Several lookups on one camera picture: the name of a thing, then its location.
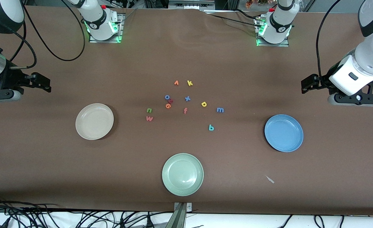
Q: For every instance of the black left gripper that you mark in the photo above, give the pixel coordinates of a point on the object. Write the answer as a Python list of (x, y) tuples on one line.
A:
[(328, 77)]

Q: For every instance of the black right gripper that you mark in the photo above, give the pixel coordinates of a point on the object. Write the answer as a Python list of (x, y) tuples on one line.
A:
[(9, 78)]

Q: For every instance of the blue foam letter m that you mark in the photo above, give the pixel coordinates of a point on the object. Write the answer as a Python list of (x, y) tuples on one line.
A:
[(220, 108)]

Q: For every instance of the teal foam letter b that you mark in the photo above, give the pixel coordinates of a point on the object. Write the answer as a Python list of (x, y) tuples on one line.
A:
[(209, 128)]

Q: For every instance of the red foam letter w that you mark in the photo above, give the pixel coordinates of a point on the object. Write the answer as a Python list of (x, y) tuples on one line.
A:
[(149, 119)]

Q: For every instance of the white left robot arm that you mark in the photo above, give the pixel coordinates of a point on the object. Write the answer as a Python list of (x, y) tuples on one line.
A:
[(276, 36)]

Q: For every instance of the blue round plate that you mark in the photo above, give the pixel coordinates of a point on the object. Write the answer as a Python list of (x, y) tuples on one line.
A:
[(283, 133)]

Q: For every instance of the beige round plate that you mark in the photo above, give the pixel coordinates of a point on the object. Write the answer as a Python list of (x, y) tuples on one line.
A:
[(94, 121)]

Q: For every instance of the brown table cover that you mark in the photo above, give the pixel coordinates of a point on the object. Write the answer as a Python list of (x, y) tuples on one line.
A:
[(47, 164)]

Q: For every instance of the small orange object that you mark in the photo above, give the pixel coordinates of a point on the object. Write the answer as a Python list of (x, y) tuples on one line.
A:
[(249, 3)]

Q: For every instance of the small white paper scrap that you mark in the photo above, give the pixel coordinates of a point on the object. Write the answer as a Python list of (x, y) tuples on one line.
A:
[(270, 179)]

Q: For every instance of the pale green round plate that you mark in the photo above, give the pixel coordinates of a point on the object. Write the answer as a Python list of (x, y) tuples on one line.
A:
[(182, 174)]

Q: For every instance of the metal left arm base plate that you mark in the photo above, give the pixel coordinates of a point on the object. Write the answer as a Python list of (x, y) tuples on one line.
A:
[(284, 44)]

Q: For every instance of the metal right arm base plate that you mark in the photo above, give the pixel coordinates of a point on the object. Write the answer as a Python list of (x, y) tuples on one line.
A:
[(94, 40)]

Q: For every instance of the grey metal frame rail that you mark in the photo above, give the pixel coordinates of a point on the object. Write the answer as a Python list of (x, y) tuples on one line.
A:
[(191, 4)]

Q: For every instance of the metal camera pole bracket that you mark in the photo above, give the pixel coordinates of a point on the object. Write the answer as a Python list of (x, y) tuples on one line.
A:
[(180, 215)]

